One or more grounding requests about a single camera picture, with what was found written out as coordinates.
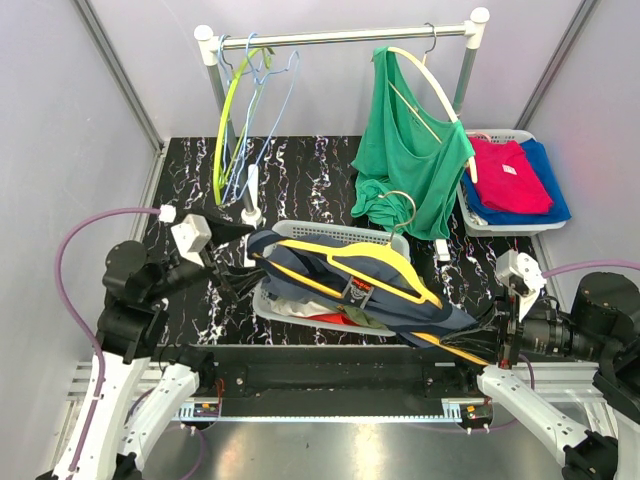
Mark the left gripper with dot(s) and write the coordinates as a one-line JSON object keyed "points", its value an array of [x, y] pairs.
{"points": [[238, 282]]}

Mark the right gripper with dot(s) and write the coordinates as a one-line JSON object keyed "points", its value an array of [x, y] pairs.
{"points": [[494, 330]]}

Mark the white camisole top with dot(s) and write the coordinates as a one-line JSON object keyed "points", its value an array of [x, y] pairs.
{"points": [[309, 309]]}

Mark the navy blue tank top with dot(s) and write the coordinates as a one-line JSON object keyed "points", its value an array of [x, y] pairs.
{"points": [[370, 276]]}

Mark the red tank top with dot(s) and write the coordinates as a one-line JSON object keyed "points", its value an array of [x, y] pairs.
{"points": [[335, 318]]}

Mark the olive green tank top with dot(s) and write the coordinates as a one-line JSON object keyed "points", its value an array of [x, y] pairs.
{"points": [[362, 318]]}

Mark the lime green hanger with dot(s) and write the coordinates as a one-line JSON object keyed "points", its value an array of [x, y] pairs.
{"points": [[230, 152]]}

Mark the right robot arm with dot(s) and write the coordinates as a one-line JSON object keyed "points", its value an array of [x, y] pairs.
{"points": [[602, 327]]}

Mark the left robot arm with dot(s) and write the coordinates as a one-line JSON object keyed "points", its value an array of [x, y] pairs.
{"points": [[113, 436]]}

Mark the white plastic basket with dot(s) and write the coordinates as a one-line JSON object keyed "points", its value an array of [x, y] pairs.
{"points": [[264, 297]]}

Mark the white side basket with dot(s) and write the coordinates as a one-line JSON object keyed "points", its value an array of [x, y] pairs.
{"points": [[474, 228]]}

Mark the pink folded shirt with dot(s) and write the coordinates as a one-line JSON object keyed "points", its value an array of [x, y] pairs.
{"points": [[506, 181]]}

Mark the blue folded shirt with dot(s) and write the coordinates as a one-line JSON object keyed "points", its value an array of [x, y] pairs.
{"points": [[537, 156]]}

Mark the white clothes rack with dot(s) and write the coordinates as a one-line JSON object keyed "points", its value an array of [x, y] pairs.
{"points": [[212, 47]]}

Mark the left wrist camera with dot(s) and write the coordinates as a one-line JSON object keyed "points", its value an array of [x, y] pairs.
{"points": [[191, 235]]}

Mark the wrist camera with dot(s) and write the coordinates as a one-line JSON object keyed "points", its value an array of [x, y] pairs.
{"points": [[520, 273], [191, 235]]}

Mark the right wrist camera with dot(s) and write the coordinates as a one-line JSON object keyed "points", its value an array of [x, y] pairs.
{"points": [[520, 273]]}

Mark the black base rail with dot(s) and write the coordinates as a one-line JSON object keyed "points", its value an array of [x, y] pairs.
{"points": [[330, 383]]}

